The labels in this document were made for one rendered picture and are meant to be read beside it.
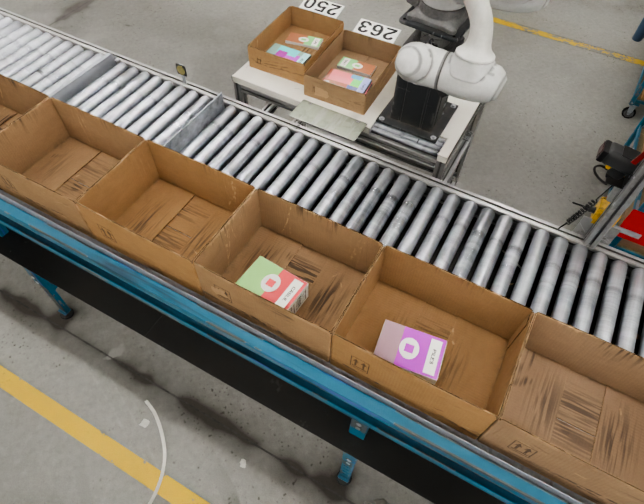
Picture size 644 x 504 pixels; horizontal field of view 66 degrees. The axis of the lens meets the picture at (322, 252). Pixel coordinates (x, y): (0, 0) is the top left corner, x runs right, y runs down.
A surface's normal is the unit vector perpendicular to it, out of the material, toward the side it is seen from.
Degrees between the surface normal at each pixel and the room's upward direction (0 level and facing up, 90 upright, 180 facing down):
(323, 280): 1
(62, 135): 89
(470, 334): 2
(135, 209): 0
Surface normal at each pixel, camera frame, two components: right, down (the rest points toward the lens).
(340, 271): 0.04, -0.57
